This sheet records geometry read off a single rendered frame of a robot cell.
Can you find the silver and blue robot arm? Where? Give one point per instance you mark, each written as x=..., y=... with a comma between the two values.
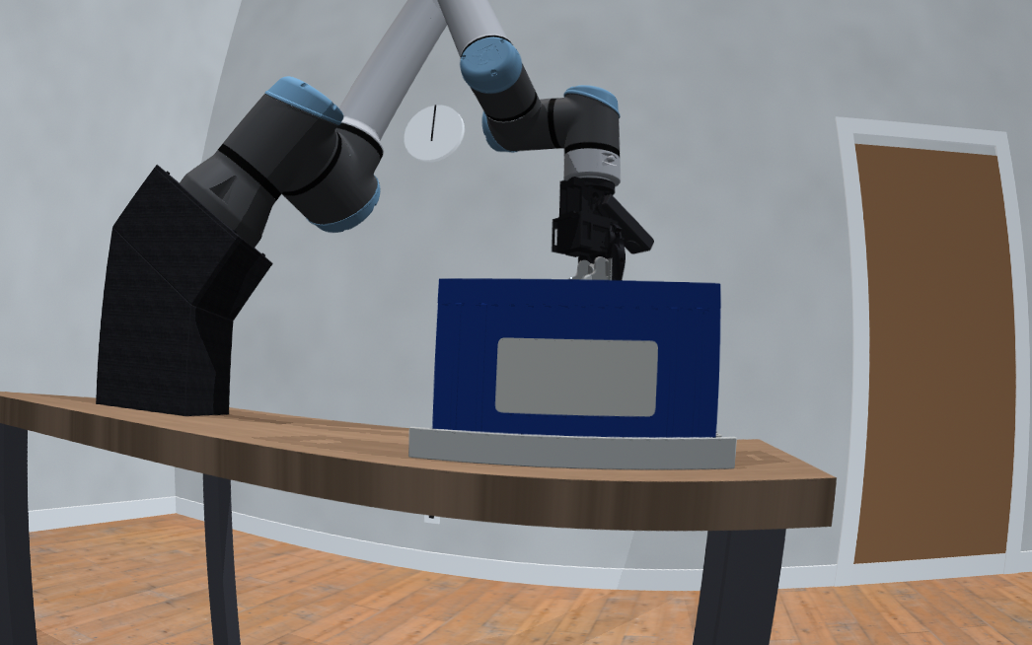
x=290, y=138

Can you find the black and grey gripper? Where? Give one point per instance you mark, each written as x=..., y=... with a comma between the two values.
x=585, y=233

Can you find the grey flat bar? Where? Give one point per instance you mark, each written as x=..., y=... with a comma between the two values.
x=572, y=451

